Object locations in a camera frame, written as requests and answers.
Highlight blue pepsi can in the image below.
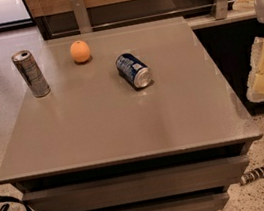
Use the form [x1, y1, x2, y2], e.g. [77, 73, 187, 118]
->
[115, 53, 152, 89]

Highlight silver tall energy drink can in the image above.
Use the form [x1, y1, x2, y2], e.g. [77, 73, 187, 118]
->
[11, 50, 50, 98]

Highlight grey drawer cabinet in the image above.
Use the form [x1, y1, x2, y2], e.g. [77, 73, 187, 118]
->
[0, 18, 261, 211]

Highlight orange fruit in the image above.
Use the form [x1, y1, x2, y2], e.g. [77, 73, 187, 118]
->
[69, 40, 91, 63]

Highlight left metal bracket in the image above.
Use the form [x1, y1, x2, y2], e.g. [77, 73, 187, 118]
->
[70, 0, 92, 34]

